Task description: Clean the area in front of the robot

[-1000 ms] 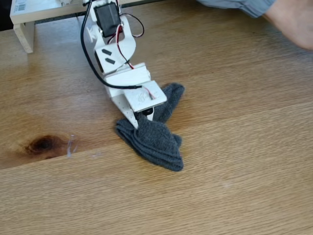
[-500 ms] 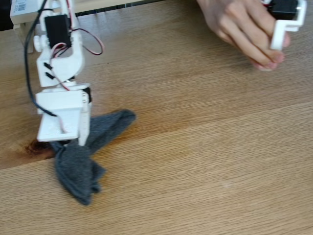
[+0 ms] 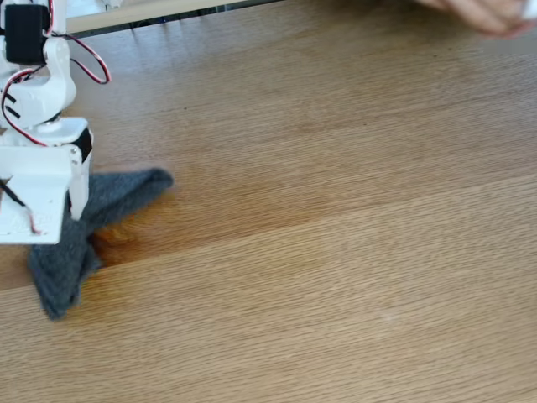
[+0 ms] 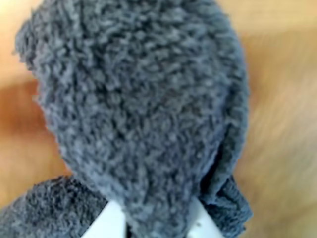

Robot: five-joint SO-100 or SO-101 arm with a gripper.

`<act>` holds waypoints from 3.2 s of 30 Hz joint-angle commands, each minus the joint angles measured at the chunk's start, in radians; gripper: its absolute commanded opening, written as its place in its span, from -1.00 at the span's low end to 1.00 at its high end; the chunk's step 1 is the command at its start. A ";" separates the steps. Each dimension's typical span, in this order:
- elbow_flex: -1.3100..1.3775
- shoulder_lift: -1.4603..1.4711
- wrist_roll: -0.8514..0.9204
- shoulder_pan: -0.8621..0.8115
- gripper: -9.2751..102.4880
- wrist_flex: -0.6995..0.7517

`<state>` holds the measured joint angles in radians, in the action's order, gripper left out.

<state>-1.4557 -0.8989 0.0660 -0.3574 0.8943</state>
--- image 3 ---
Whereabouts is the grey felt cloth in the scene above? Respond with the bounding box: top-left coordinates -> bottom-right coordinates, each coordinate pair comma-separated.
28,167 -> 175,322

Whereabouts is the red black gripper cable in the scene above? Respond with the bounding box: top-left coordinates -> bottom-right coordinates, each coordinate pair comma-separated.
0,177 -> 44,237

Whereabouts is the person's hand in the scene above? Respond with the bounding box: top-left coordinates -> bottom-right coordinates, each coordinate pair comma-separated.
413,0 -> 537,41

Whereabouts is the red black arm cable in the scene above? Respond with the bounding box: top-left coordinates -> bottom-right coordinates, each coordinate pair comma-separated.
45,0 -> 112,86

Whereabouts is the light wooden riser shelf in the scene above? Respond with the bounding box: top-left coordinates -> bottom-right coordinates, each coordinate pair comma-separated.
65,0 -> 290,35

